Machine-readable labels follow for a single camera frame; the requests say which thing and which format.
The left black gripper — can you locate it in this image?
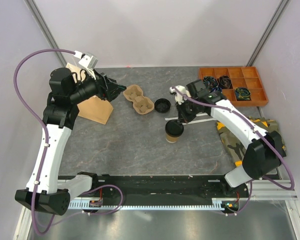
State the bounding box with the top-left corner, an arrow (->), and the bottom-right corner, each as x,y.
69,67 -> 127,104

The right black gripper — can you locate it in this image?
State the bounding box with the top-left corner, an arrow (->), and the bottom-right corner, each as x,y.
175,96 -> 200,124

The stack of black lids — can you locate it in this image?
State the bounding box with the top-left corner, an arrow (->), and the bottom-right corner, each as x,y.
154,98 -> 171,113

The brown paper bag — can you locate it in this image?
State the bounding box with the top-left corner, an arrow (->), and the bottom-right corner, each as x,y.
66,63 -> 114,125

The cardboard cup carrier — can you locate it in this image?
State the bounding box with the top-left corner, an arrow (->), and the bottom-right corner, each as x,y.
123,84 -> 155,115

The single brown paper cup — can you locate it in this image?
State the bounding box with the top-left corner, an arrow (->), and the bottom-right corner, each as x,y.
165,133 -> 182,144

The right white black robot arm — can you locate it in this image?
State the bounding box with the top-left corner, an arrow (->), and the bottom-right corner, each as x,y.
169,80 -> 283,197

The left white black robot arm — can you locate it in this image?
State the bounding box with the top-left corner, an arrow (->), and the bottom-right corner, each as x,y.
15,67 -> 126,216

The lower wrapped straw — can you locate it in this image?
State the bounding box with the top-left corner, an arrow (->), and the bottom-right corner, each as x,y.
164,116 -> 217,125

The wrapped straw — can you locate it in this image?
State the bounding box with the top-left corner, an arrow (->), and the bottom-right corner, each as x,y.
164,116 -> 217,125
196,113 -> 209,117

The upper wrapped straw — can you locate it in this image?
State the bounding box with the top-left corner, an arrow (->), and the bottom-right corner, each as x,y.
196,113 -> 209,117

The rolled sock top left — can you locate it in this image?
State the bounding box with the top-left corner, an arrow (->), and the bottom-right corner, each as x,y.
203,76 -> 222,92

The camouflage cloth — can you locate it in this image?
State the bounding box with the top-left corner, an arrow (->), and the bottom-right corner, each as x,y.
215,116 -> 288,168

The rolled brown sock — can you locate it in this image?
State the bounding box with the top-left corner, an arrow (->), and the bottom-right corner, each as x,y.
218,75 -> 233,89

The rolled blue yellow sock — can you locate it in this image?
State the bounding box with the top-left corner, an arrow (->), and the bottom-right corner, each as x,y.
234,87 -> 251,101

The orange compartment tray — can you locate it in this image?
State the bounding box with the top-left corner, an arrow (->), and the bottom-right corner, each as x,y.
198,66 -> 269,107

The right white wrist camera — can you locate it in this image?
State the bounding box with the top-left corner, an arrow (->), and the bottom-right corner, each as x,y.
169,85 -> 191,105

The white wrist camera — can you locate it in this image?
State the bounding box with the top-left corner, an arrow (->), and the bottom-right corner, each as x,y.
74,50 -> 98,79
169,85 -> 191,105

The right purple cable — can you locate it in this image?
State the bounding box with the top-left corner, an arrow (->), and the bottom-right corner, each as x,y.
171,86 -> 296,217

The purple cable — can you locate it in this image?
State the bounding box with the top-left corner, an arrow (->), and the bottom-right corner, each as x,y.
171,86 -> 296,217
13,48 -> 125,236

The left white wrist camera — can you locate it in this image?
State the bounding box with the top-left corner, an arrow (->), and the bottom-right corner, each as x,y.
74,50 -> 98,79

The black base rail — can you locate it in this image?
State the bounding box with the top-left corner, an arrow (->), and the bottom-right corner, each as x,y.
89,174 -> 249,207

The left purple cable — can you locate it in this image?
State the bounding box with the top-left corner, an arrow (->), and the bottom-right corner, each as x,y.
13,48 -> 125,236

